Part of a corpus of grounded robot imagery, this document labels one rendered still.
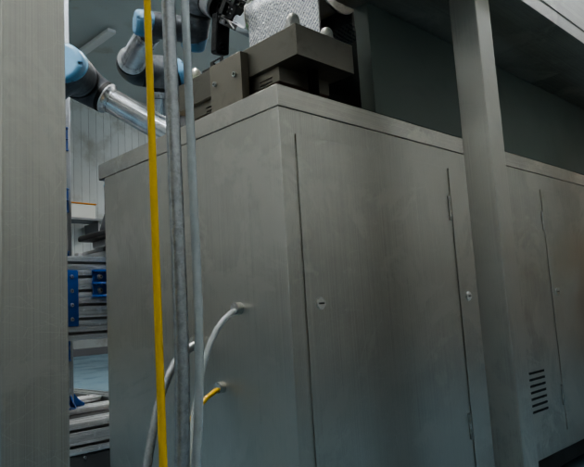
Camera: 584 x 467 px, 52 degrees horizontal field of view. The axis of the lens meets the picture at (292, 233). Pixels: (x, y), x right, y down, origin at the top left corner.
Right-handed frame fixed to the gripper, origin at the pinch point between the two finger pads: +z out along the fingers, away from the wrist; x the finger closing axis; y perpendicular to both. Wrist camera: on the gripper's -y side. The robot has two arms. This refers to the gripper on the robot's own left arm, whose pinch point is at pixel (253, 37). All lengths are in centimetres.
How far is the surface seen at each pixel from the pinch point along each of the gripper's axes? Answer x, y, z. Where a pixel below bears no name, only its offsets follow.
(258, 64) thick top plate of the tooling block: -25.6, 0.3, 38.1
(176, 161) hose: -61, -7, 75
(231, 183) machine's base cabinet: -32, -19, 51
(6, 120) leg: -82, -4, 79
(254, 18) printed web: -5.8, 4.9, 5.3
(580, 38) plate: 56, 33, 53
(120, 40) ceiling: 318, -156, -706
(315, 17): -5.9, 11.9, 26.0
